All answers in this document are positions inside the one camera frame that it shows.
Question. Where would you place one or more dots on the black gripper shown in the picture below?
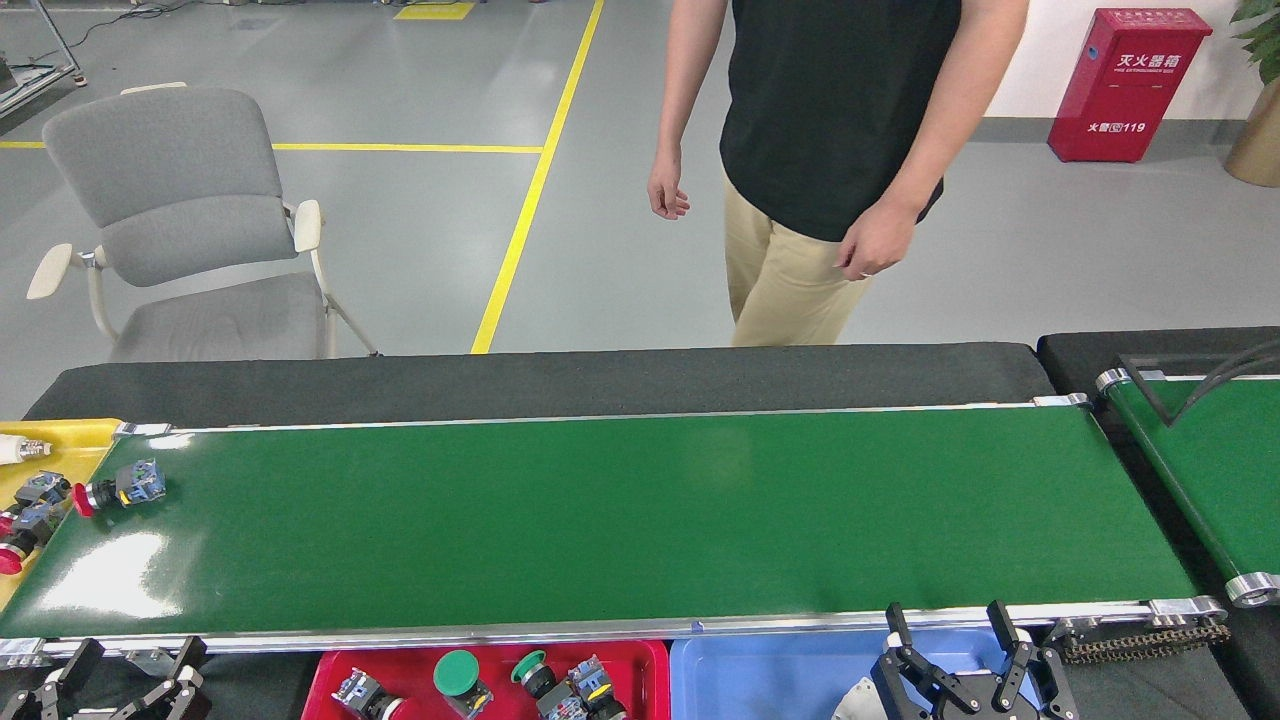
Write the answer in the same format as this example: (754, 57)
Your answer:
(970, 708)

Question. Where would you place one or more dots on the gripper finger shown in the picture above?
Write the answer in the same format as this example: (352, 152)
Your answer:
(45, 702)
(175, 702)

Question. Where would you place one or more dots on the white circuit breaker red lever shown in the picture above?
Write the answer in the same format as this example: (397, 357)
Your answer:
(855, 702)

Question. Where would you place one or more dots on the person's left forearm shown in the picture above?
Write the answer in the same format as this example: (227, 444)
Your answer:
(950, 130)

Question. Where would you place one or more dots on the person's right forearm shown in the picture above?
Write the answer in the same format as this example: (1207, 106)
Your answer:
(680, 100)

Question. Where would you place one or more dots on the blue plastic tray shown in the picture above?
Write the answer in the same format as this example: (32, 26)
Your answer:
(760, 685)

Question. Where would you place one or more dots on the yellow plastic tray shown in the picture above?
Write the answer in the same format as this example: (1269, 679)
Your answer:
(85, 448)

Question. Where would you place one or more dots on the short green conveyor belt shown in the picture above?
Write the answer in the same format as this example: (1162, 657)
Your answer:
(1220, 480)

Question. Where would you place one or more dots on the red plastic tray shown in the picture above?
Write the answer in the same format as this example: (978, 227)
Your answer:
(640, 680)

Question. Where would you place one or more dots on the long green conveyor belt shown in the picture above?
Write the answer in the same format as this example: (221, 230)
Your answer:
(600, 520)

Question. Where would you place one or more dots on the person's left hand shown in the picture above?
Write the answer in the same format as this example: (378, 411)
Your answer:
(880, 240)

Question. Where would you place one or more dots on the person's right hand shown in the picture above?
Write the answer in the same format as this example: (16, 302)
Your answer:
(668, 185)

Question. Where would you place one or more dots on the white lamp with metal base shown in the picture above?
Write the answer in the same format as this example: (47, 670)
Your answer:
(15, 450)

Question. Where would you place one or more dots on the grey office chair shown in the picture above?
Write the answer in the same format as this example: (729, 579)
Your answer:
(170, 170)

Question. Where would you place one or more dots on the person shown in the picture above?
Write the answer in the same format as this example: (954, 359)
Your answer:
(830, 100)

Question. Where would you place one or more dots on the red fire extinguisher box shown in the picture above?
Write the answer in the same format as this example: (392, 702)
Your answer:
(1130, 90)

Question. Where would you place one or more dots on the potted plant gold pot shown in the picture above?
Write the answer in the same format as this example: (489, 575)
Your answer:
(1260, 140)

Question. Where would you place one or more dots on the metal trolley rack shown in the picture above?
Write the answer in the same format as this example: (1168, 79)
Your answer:
(5, 75)

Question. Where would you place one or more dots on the black guide bracket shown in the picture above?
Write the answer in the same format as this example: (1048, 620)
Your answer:
(1143, 391)

